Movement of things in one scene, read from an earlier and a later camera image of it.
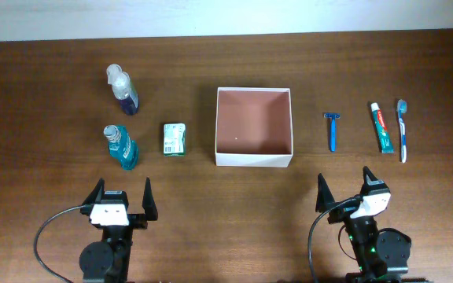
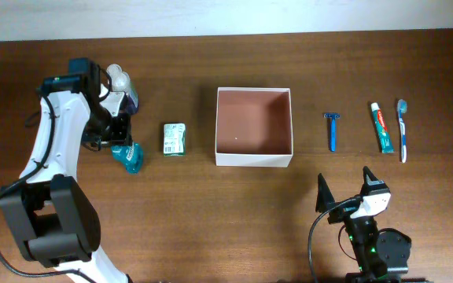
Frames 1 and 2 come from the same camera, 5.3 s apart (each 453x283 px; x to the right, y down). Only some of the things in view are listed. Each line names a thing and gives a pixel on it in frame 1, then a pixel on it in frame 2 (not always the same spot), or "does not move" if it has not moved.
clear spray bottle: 123,89 does not move
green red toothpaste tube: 384,137 does not move
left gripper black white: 140,222 -> 120,137
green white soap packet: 174,143 does not move
